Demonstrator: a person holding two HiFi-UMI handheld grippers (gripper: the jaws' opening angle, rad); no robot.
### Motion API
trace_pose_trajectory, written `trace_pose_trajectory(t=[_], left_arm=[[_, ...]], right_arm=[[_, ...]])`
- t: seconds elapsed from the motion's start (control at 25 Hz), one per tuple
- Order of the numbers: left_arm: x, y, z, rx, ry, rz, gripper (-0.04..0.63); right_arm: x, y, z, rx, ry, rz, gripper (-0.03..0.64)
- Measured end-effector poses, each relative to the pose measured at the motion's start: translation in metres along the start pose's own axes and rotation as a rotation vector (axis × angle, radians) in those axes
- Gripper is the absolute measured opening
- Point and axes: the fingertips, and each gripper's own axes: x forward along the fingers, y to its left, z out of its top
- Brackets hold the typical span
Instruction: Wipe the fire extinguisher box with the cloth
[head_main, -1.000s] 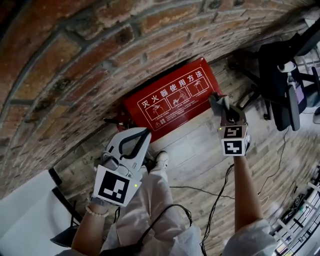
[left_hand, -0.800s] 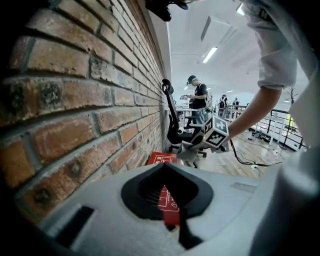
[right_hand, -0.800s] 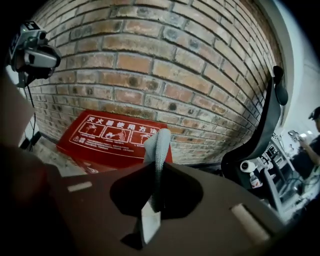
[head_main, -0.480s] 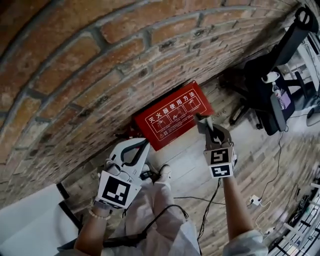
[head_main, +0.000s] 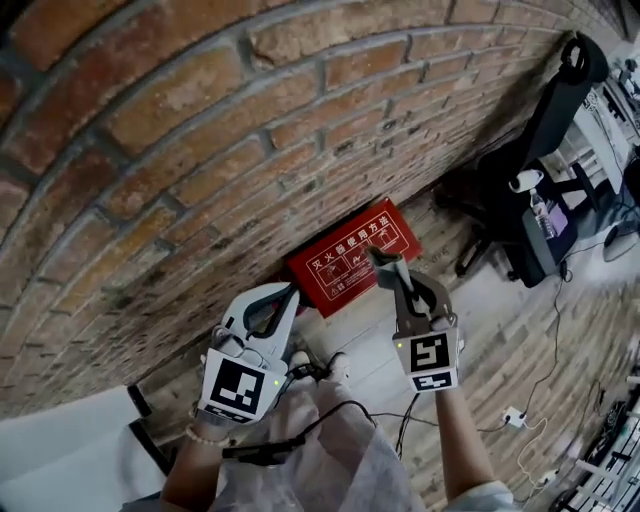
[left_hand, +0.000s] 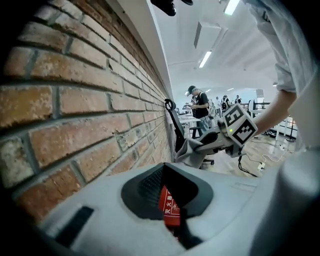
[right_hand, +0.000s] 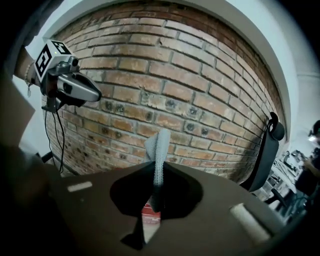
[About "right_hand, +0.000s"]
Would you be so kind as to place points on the white shelf unit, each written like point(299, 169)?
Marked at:
point(282, 172)

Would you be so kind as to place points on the black office chair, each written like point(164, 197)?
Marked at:
point(266, 160)

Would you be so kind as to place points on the grey wiping cloth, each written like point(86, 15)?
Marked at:
point(160, 155)

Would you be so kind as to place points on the red fire extinguisher box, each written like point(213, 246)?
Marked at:
point(150, 217)

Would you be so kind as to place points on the person's left forearm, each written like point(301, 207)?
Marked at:
point(23, 65)

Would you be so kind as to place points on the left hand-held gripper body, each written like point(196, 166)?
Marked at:
point(45, 62)

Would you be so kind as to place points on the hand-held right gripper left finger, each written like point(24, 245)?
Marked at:
point(95, 212)

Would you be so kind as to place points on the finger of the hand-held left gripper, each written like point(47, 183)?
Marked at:
point(73, 102)
point(85, 91)

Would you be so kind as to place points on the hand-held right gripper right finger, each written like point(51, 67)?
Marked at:
point(220, 225)

